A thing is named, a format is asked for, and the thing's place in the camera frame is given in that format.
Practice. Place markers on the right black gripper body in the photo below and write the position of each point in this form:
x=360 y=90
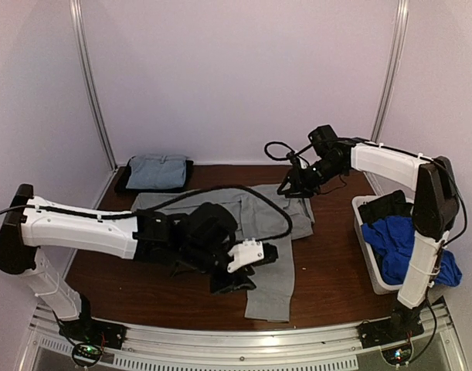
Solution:
x=310 y=182

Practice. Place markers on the folded black garment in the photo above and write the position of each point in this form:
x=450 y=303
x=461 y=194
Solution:
x=121 y=188

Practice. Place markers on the front aluminium rail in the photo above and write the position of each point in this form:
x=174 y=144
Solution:
x=335 y=347

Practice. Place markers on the white laundry basket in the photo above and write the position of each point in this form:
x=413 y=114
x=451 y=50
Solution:
x=369 y=251

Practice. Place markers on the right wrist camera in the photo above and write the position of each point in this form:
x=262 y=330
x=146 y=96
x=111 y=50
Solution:
x=297 y=161

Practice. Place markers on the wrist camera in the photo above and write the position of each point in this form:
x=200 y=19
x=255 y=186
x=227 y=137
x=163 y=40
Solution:
x=251 y=253
x=297 y=161

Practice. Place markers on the blue garment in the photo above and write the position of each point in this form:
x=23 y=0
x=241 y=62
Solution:
x=392 y=239

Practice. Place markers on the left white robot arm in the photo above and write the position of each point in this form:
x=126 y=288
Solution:
x=204 y=240

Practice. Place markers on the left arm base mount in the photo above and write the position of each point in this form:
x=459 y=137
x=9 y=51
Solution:
x=107 y=334

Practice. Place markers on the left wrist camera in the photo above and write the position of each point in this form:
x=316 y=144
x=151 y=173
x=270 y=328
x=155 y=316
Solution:
x=251 y=253

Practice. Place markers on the grey polo shirt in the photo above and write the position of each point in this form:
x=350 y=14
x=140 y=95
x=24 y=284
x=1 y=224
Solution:
x=271 y=299

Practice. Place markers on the aluminium frame post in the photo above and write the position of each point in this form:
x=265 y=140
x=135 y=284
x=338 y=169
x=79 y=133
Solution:
x=397 y=45
x=76 y=13

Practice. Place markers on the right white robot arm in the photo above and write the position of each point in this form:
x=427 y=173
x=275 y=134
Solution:
x=436 y=202

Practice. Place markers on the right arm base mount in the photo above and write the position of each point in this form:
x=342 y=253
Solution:
x=381 y=332

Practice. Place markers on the right aluminium frame post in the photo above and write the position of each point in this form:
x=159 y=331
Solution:
x=397 y=45

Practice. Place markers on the left aluminium frame post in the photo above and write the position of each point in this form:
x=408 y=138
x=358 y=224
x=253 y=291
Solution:
x=76 y=13

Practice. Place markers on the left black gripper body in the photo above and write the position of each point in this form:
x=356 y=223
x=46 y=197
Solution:
x=219 y=287

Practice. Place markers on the black garment in basket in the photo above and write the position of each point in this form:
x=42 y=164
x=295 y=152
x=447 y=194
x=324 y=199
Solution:
x=392 y=204

